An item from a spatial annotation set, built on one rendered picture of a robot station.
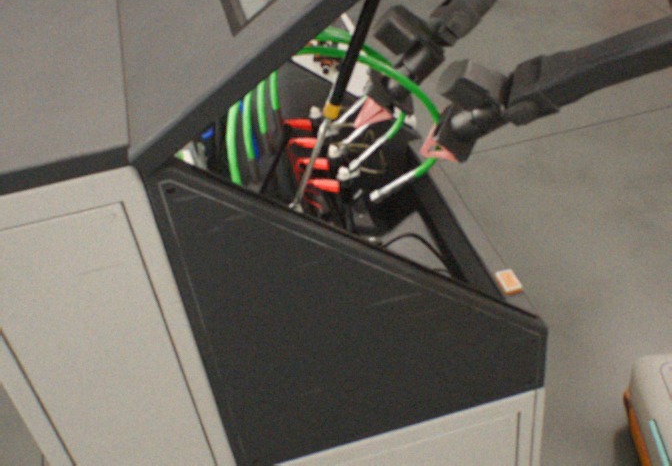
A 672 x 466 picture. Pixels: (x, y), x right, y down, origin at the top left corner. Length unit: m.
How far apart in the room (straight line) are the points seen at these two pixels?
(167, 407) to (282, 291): 0.28
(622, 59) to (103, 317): 0.78
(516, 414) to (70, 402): 0.81
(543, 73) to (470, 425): 0.70
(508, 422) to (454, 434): 0.11
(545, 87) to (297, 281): 0.45
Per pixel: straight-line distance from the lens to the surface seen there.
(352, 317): 1.23
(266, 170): 1.58
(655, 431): 2.19
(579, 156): 3.50
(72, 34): 1.31
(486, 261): 1.54
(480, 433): 1.57
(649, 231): 3.14
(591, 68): 1.11
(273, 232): 1.09
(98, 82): 1.14
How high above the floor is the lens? 1.99
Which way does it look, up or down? 38 degrees down
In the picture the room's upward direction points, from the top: 8 degrees counter-clockwise
